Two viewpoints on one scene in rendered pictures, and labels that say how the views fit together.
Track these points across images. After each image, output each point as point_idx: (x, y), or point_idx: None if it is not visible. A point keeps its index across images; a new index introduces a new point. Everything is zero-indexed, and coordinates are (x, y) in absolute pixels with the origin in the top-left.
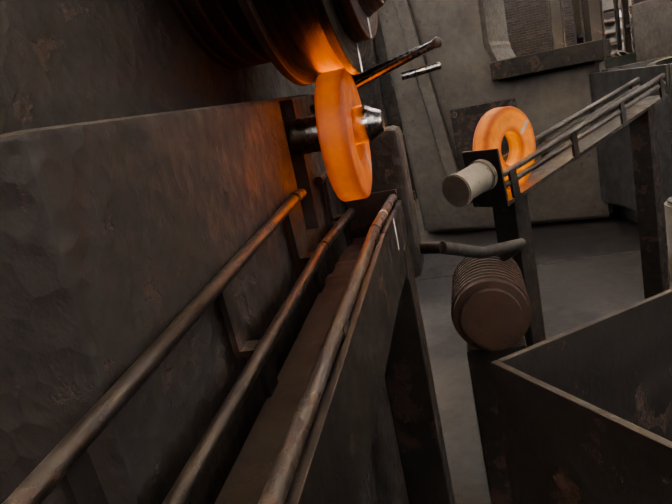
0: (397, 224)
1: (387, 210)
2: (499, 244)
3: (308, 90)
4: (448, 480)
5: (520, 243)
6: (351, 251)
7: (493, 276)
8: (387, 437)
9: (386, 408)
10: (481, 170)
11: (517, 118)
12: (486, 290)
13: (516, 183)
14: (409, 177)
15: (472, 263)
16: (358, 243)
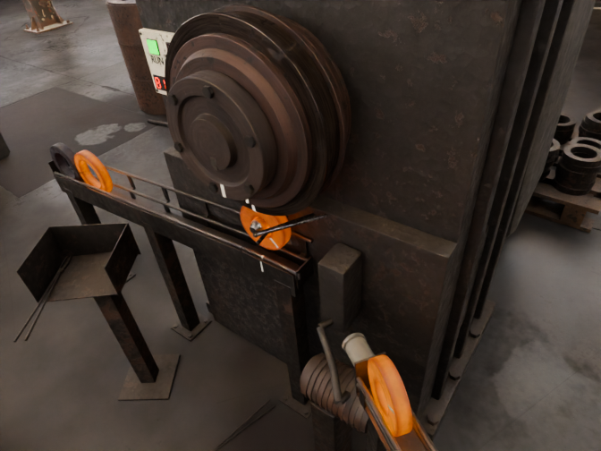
0: (269, 268)
1: (265, 259)
2: (333, 378)
3: (409, 223)
4: (291, 358)
5: (334, 397)
6: (287, 262)
7: (314, 366)
8: (338, 352)
9: None
10: (355, 356)
11: (387, 395)
12: (309, 361)
13: (362, 399)
14: (336, 295)
15: (351, 375)
16: (297, 268)
